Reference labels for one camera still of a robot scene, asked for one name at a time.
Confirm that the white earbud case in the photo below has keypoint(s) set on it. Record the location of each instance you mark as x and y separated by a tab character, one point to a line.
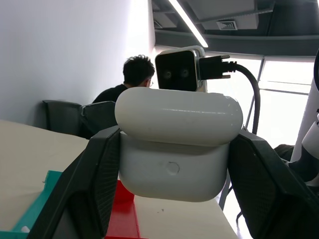
174	139

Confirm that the ceiling air vent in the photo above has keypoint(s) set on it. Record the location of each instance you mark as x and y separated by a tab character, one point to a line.
226	25

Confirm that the red plastic bin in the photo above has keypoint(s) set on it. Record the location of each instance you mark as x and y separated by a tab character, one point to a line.
123	214

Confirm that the person in black shirt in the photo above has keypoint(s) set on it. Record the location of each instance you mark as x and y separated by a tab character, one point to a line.
112	93

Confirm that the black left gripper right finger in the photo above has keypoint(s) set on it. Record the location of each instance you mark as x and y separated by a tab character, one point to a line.
269	189

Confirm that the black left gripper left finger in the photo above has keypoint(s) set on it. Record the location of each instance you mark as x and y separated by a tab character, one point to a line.
82	179

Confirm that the long ceiling light strip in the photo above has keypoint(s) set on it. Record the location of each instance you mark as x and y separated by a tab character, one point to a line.
192	23

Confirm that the black-faced silver stereo camera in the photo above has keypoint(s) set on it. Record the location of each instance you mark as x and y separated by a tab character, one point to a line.
175	64

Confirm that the teal plastic bin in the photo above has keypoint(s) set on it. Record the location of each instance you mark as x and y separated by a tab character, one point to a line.
35	209

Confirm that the dark grey chair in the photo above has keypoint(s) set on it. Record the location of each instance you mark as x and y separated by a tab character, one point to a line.
98	117
62	117

